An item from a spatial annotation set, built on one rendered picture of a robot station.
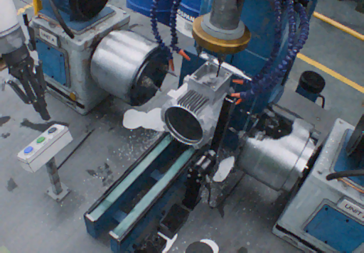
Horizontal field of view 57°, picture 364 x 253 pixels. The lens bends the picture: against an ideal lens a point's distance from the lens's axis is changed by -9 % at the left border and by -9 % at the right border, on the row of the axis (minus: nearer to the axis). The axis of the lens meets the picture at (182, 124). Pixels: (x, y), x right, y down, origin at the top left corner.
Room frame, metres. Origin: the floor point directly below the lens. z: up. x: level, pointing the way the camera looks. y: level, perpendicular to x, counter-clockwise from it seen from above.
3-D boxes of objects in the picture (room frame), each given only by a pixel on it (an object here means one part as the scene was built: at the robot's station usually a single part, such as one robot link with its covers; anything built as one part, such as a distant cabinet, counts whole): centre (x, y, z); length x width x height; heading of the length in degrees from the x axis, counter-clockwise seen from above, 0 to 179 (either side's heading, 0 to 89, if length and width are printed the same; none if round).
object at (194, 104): (0.92, -0.05, 1.01); 0.20 x 0.19 x 0.19; 154
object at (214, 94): (0.95, -0.06, 1.11); 0.12 x 0.11 x 0.07; 154
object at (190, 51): (1.06, -0.11, 0.97); 0.30 x 0.11 x 0.34; 64
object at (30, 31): (1.14, 0.66, 1.07); 0.08 x 0.07 x 0.20; 154
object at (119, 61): (1.07, 0.27, 1.04); 0.37 x 0.25 x 0.25; 64
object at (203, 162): (0.82, -0.19, 0.92); 0.45 x 0.13 x 0.24; 154
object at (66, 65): (1.17, 0.49, 0.99); 0.35 x 0.31 x 0.37; 64
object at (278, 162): (0.77, -0.35, 1.04); 0.41 x 0.25 x 0.25; 64
